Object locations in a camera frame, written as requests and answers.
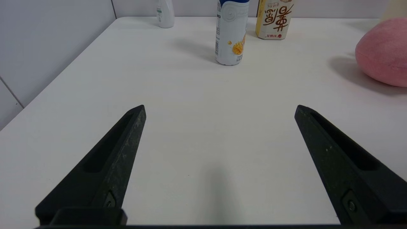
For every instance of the yogurt bottle blue cap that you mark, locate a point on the yogurt bottle blue cap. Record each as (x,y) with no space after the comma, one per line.
(231,31)

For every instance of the yellow potato chips box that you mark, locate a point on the yellow potato chips box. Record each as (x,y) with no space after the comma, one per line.
(275,19)

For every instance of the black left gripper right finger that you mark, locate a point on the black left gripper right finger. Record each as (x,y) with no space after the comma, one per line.
(359,187)

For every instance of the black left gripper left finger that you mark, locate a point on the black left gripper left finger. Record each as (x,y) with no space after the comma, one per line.
(105,171)

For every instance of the pink peach plush toy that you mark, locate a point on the pink peach plush toy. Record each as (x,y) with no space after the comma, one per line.
(384,54)

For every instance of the small clear bottle grey cap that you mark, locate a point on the small clear bottle grey cap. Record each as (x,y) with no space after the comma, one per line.
(165,14)

